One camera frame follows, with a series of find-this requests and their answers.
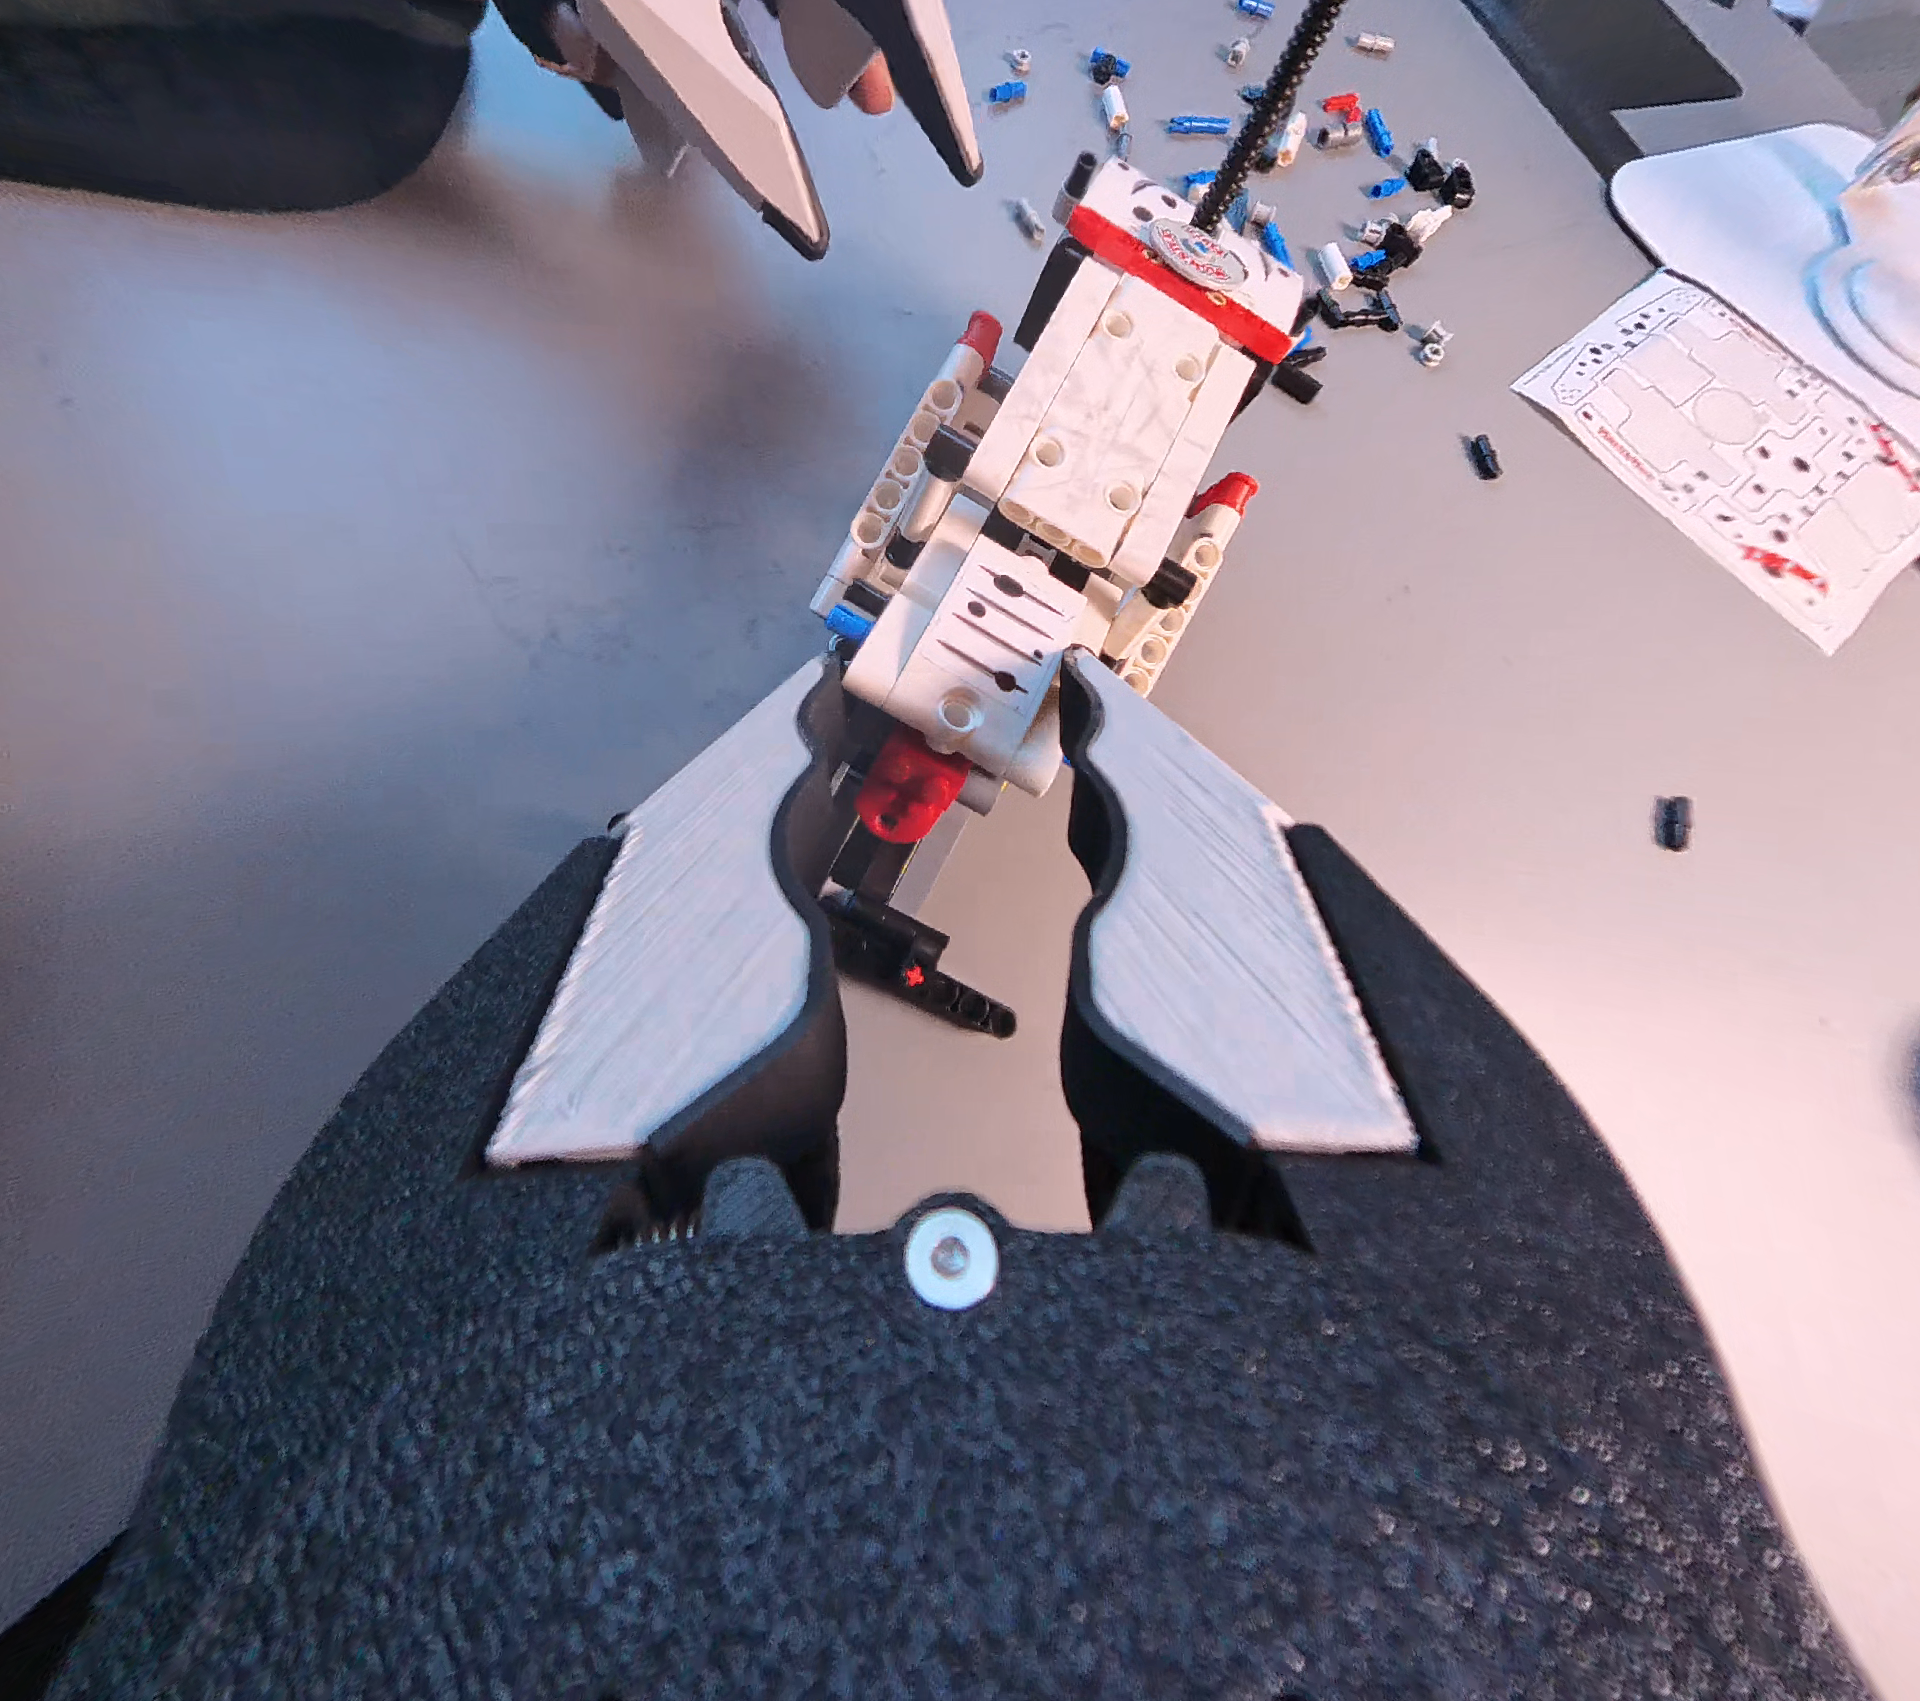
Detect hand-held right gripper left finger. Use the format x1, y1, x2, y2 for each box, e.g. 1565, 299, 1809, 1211
481, 659, 849, 1231

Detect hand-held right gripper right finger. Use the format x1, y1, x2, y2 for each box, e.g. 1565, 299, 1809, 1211
1054, 651, 1421, 1231

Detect white brick toy truck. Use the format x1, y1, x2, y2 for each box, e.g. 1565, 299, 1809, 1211
810, 0, 1369, 1040

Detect pile of small brick pieces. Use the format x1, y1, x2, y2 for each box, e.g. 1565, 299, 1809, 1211
990, 0, 1479, 368

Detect dark grey flat mat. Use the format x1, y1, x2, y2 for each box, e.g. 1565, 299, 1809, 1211
1349, 0, 1750, 180

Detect white sticker sheet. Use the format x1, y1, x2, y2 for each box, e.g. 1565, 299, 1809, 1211
1512, 268, 1920, 657

